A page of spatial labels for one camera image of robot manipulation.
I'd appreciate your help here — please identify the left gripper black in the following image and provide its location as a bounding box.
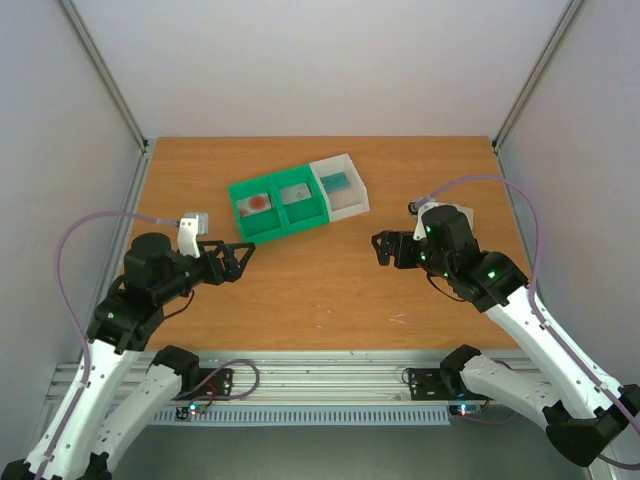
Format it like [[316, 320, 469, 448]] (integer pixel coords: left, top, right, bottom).
[[157, 239, 256, 303]]

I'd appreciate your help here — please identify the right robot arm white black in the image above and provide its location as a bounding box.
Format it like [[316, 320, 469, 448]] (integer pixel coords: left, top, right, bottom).
[[371, 202, 639, 467]]

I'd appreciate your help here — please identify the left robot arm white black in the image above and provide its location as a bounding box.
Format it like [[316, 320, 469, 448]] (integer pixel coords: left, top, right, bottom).
[[1, 233, 255, 479]]

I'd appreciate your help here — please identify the card with red circle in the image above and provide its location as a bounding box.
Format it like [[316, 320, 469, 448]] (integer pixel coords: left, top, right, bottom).
[[236, 193, 272, 217]]

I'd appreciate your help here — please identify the grey card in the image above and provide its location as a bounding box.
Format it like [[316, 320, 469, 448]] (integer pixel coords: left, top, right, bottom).
[[279, 183, 312, 205]]

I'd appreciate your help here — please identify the teal card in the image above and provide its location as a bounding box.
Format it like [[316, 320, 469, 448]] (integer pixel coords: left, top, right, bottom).
[[320, 172, 350, 193]]

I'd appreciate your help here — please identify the left green bin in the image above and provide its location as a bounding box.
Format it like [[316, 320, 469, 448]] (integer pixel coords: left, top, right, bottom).
[[228, 175, 286, 244]]

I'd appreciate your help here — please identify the green bin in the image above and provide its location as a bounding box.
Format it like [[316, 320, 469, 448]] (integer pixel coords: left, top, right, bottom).
[[228, 175, 286, 244], [270, 164, 329, 235]]

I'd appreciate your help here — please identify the white bin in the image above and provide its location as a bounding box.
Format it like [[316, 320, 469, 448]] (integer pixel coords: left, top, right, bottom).
[[309, 154, 370, 222]]

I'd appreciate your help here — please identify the middle green bin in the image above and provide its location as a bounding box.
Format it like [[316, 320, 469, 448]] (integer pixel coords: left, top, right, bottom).
[[270, 164, 329, 235]]

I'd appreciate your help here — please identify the left controller board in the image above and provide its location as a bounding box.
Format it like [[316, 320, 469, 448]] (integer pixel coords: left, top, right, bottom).
[[174, 404, 208, 421]]

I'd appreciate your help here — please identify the controller board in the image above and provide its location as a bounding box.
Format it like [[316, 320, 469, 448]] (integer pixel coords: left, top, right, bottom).
[[174, 404, 208, 421], [449, 403, 484, 417]]

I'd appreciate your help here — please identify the right controller board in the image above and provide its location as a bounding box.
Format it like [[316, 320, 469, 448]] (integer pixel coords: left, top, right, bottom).
[[449, 403, 484, 417]]

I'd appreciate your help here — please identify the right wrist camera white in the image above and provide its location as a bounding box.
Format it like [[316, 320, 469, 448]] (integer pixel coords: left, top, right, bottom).
[[408, 199, 474, 241]]

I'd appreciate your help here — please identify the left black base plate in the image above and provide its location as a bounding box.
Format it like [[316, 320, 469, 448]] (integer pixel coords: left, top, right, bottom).
[[176, 368, 234, 401]]

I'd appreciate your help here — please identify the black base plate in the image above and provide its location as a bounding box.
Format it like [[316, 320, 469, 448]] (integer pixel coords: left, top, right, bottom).
[[176, 368, 234, 401], [401, 368, 452, 401]]

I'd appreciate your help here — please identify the aluminium rail frame front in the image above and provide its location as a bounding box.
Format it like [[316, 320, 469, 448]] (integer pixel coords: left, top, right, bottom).
[[44, 349, 561, 406]]

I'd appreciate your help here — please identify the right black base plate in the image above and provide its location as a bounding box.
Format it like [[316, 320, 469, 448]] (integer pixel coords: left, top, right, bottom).
[[401, 368, 452, 401]]

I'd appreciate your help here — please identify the grey slotted cable duct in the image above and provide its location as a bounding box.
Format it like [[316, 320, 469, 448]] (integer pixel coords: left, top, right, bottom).
[[151, 405, 450, 428]]

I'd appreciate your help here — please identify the left aluminium corner post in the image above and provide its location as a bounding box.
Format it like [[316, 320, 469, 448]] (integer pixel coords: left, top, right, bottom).
[[54, 0, 150, 153]]

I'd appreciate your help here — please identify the aluminium corner post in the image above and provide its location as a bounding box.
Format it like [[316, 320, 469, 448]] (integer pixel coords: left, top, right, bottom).
[[491, 0, 587, 151], [54, 0, 150, 153]]

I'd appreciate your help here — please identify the right aluminium corner post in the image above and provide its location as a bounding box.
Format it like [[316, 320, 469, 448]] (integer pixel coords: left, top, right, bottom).
[[491, 0, 587, 151]]

